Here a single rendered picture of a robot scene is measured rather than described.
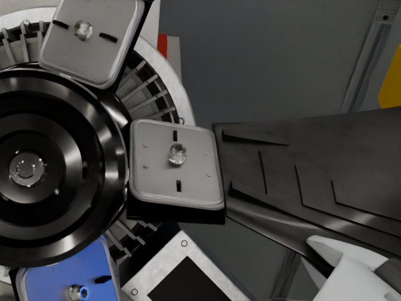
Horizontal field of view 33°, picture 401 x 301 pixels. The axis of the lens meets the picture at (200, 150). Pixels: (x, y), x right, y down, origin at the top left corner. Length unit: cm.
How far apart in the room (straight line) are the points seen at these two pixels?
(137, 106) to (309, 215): 18
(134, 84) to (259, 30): 70
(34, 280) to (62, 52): 16
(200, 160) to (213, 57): 81
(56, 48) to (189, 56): 79
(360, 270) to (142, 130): 18
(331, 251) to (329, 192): 6
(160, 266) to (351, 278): 21
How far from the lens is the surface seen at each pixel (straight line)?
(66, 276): 49
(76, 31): 48
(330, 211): 47
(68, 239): 42
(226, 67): 130
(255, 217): 45
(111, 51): 45
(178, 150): 47
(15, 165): 42
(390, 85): 92
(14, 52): 58
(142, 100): 58
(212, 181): 46
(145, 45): 66
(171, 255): 58
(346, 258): 43
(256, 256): 171
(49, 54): 50
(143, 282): 58
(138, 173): 45
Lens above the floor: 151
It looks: 42 degrees down
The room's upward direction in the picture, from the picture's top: 11 degrees clockwise
